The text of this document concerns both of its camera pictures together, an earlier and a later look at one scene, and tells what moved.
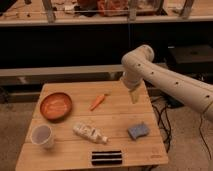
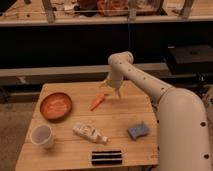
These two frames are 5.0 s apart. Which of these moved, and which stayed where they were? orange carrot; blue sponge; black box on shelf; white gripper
Moved: white gripper
Stayed: orange carrot; blue sponge; black box on shelf
